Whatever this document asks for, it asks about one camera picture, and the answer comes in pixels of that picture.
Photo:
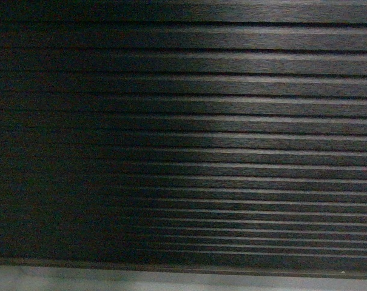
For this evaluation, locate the black slatted checkout counter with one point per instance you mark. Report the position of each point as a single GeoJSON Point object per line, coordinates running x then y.
{"type": "Point", "coordinates": [225, 137]}

